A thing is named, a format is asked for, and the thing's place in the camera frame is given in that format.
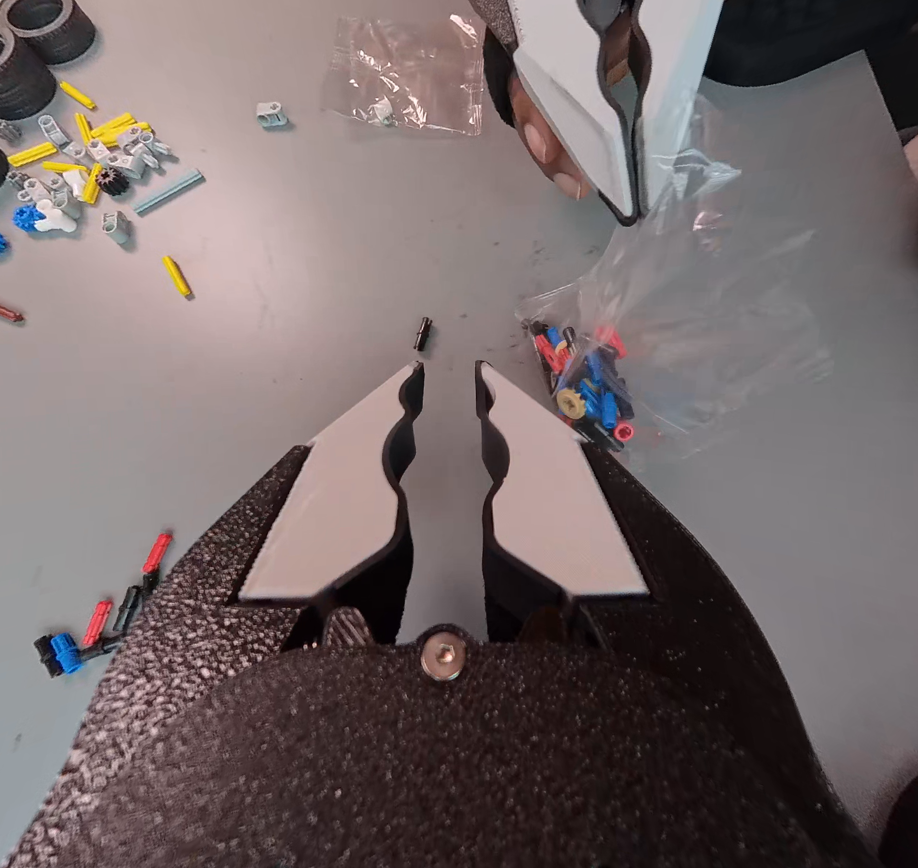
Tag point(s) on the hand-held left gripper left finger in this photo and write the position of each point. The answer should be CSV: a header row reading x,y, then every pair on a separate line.
x,y
326,524

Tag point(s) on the black plastic pin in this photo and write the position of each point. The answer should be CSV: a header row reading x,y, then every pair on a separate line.
x,y
423,334

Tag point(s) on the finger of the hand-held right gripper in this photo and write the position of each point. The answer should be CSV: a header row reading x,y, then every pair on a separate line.
x,y
681,36
559,58

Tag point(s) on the pile of grey yellow bricks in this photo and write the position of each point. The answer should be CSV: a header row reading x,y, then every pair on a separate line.
x,y
93,158

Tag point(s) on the brown plastic pin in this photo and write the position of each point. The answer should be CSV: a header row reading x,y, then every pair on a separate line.
x,y
11,314

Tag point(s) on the person's right hand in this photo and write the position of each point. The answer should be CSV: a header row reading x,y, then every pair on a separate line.
x,y
541,140

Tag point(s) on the pile of small plastic pins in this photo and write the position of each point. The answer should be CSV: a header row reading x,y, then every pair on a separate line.
x,y
97,624

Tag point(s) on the yellow plastic axle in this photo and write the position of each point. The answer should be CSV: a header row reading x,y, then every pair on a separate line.
x,y
176,276

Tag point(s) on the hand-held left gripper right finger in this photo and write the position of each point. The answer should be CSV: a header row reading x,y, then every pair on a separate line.
x,y
559,524

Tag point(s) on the small clear plastic bag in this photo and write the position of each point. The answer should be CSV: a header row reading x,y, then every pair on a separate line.
x,y
409,72

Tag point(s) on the grey connector brick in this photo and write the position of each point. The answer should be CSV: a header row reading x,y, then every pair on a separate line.
x,y
116,228
271,114

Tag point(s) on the light grey long axle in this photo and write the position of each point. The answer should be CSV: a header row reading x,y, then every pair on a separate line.
x,y
168,192

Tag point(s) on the grey desk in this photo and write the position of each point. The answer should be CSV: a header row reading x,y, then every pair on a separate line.
x,y
287,380

